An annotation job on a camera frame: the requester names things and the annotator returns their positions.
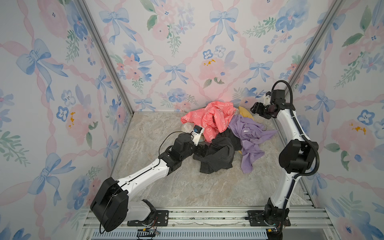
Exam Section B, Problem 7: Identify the yellow cloth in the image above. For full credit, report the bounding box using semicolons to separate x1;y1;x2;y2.
239;106;254;120

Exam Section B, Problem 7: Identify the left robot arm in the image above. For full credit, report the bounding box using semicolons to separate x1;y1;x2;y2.
90;131;205;233

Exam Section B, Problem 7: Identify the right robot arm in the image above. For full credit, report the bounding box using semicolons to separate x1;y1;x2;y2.
246;90;320;233

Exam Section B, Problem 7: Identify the black cloth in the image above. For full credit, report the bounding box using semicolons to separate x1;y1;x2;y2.
193;128;242;174

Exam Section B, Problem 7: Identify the purple cloth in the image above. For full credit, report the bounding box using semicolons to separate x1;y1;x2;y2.
229;115;277;174

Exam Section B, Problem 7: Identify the white floral cloth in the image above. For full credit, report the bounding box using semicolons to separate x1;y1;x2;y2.
181;123;195;133

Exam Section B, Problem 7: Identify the pink patterned cloth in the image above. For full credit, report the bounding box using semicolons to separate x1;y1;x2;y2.
181;101;237;143

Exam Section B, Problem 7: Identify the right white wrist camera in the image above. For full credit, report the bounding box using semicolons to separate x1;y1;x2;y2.
263;92;272;106

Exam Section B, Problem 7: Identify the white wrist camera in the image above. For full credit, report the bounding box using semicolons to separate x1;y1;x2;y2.
191;125;205;146
263;92;272;106

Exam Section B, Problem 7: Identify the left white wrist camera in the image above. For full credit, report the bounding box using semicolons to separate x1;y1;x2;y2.
191;125;205;146

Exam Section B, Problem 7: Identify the right aluminium corner post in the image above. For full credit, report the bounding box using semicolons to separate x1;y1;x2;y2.
269;1;338;110

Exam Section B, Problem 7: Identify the aluminium corner post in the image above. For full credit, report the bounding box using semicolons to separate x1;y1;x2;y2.
74;0;134;117
269;1;338;110

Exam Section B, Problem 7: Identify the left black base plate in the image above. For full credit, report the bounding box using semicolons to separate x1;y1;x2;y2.
127;210;170;228

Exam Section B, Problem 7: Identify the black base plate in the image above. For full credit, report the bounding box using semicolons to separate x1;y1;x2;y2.
127;210;170;228
245;210;282;228

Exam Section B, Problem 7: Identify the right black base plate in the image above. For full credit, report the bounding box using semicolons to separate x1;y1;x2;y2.
245;210;282;228

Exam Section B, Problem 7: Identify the aluminium rail frame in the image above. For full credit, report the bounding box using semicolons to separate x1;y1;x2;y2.
78;205;340;240

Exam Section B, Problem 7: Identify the left aluminium corner post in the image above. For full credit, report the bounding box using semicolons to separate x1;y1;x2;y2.
74;0;134;117

